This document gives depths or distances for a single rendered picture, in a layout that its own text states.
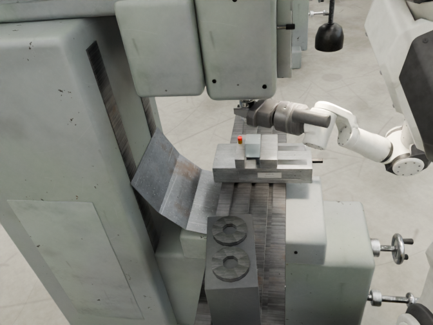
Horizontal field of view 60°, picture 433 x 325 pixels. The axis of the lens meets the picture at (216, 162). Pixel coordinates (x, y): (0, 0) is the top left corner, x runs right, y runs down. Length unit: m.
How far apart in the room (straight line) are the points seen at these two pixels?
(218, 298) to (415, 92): 0.59
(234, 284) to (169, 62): 0.56
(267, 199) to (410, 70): 0.77
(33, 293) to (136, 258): 1.23
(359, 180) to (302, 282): 1.42
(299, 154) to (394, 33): 0.80
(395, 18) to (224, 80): 0.48
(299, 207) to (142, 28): 0.81
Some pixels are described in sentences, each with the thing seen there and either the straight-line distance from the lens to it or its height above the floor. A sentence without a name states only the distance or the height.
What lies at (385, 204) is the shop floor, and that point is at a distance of 2.66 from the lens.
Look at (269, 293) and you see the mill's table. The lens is 1.09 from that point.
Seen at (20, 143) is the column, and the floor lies 1.27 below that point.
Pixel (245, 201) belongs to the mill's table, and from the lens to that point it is 1.31.
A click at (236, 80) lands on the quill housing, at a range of 1.00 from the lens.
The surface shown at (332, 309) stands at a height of 0.42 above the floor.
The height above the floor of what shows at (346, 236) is 0.71.
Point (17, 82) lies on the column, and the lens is 1.06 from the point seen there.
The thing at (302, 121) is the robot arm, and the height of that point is 1.27.
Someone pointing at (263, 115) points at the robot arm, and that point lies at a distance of 1.08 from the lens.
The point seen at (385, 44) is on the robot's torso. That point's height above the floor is 1.58.
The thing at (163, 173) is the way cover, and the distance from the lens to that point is 1.37.
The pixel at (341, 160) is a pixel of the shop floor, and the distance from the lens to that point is 2.94.
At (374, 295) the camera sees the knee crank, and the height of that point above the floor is 0.52.
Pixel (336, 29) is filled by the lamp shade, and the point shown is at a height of 1.47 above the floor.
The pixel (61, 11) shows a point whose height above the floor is 1.58.
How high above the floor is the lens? 1.83
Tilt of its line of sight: 39 degrees down
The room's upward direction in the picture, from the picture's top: 8 degrees counter-clockwise
